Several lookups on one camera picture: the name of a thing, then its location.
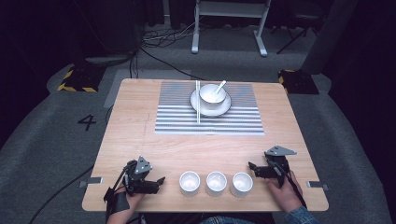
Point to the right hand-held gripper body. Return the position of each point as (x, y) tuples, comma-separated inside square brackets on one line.
[(274, 169)]

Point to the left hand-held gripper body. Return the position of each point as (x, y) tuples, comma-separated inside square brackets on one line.
[(140, 183)]

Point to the person's left hand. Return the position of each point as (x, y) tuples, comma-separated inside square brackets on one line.
[(135, 200)]

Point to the person's right hand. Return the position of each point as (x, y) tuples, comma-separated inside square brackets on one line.
[(288, 196)]

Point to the white cup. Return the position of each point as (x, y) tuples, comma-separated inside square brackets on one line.
[(216, 183), (242, 184), (189, 183)]

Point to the striped grey placemat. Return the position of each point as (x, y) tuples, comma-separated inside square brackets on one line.
[(243, 121)]

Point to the person's blue jeans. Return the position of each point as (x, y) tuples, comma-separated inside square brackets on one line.
[(227, 221)]

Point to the white plate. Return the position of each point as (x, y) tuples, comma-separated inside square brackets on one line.
[(218, 111)]

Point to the white bowl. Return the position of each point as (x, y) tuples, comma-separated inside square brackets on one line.
[(211, 98)]

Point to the white chopstick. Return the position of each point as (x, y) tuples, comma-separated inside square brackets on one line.
[(196, 102), (199, 102)]

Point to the white spoon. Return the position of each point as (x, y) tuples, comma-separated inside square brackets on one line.
[(220, 87)]

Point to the black yellow striped base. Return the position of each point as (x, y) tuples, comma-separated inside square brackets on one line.
[(82, 77), (299, 82)]

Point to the black tripod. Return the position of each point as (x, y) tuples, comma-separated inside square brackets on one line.
[(295, 39)]

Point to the grey curtain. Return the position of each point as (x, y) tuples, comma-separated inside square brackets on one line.
[(330, 34)]

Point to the white metal stand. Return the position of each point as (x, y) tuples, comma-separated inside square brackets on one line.
[(230, 9)]

